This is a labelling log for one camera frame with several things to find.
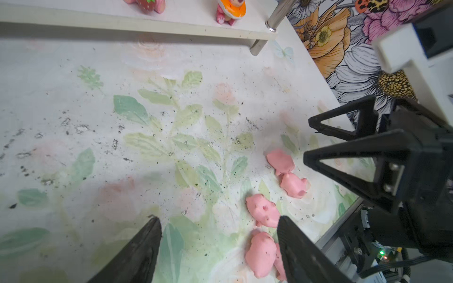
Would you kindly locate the pink toy with yellow flower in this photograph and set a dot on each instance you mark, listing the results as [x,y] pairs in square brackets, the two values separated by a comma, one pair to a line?
[147,6]

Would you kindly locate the white two-tier shelf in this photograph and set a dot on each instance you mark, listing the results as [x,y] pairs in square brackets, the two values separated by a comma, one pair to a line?
[180,17]

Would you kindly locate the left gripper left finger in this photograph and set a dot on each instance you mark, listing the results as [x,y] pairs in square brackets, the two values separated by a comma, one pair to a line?
[136,262]

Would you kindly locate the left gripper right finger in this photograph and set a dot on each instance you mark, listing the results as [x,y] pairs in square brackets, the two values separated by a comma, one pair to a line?
[303,261]

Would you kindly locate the aluminium front rail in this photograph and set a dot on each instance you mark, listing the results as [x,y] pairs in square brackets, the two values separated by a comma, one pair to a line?
[352,249]

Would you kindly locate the small pink pig toy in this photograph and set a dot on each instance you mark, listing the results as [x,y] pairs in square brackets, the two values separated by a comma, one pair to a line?
[262,254]
[263,211]
[280,161]
[294,186]
[281,276]

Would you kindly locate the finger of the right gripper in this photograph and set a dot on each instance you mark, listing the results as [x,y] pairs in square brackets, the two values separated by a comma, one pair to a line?
[354,155]
[348,122]

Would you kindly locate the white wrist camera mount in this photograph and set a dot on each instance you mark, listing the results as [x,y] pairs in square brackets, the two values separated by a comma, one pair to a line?
[423,49]

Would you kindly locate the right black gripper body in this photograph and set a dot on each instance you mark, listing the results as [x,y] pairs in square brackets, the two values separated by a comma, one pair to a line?
[413,148]

